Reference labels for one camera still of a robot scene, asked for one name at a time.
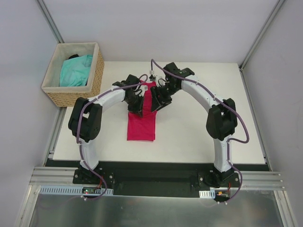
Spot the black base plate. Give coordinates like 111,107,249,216
45,159,272,197

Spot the aluminium frame post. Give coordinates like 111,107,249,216
35,0,64,44
239,0,287,72

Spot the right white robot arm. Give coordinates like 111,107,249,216
150,62,238,188

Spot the left white cable duct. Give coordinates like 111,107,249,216
40,185,114,196

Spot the black garment in basket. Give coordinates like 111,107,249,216
68,54,79,60

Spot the right white cable duct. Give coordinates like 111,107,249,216
199,190,215,199

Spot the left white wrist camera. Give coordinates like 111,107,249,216
134,85,148,97

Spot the pink t shirt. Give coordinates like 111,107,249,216
127,82,157,141

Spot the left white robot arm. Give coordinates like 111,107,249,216
68,75,148,184

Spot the left aluminium frame post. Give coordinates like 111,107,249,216
35,0,64,44

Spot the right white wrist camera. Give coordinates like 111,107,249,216
149,70,167,87

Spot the front aluminium rail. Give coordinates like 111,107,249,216
30,166,286,191

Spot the white cable duct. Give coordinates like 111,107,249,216
40,185,114,196
199,190,215,199

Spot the wicker basket with liner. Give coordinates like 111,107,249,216
42,42,105,107

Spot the right aluminium frame post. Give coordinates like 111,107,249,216
239,0,287,72

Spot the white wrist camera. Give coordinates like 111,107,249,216
134,85,148,97
149,70,167,87

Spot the teal t shirt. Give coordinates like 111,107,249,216
59,54,93,87

